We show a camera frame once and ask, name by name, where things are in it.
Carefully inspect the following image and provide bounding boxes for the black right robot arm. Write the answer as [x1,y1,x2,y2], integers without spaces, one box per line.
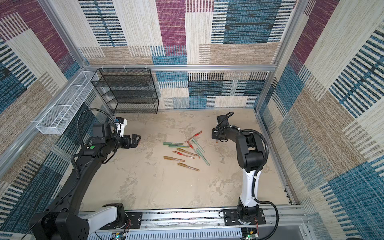
[212,112,269,224]

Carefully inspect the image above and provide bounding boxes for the red gel pen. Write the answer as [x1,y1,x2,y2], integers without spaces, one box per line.
[173,151,195,159]
[185,131,203,143]
[186,141,201,159]

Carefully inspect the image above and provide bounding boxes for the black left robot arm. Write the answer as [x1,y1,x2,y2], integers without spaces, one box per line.
[30,118,132,240]

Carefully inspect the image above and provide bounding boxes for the tan marker pen rear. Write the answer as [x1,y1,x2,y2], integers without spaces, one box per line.
[177,148,198,156]

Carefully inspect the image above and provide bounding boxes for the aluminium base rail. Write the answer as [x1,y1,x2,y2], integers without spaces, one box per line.
[75,205,316,240]

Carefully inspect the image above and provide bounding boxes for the white wire mesh basket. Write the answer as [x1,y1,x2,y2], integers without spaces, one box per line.
[36,71,95,135]

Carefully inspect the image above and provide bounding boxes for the tan marker pen front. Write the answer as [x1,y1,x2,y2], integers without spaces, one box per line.
[177,163,200,172]

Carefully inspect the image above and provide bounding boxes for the light green marker long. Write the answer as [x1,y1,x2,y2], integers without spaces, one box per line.
[191,138,205,153]

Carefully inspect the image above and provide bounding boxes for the light green marker short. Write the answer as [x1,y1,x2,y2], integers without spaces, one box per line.
[196,149,210,166]

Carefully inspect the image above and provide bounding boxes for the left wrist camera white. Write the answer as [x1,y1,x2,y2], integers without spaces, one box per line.
[115,117,128,138]

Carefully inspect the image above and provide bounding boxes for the black mesh shelf rack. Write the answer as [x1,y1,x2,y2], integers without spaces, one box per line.
[91,68,160,115]

